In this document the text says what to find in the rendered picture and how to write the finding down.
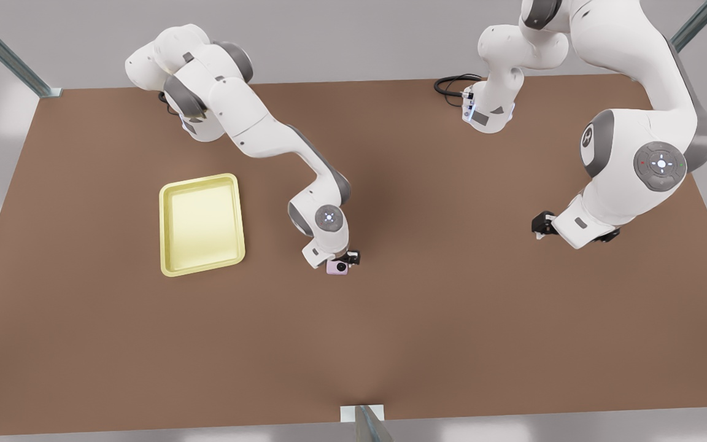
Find yellow rectangular tray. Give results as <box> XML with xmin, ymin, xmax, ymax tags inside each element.
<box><xmin>159</xmin><ymin>173</ymin><xmax>247</xmax><ymax>277</ymax></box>

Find silver frame post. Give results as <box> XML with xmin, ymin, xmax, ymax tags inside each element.
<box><xmin>0</xmin><ymin>3</ymin><xmax>63</xmax><ymax>98</ymax></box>
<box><xmin>340</xmin><ymin>405</ymin><xmax>395</xmax><ymax>442</ymax></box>
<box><xmin>670</xmin><ymin>0</ymin><xmax>707</xmax><ymax>53</ymax></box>

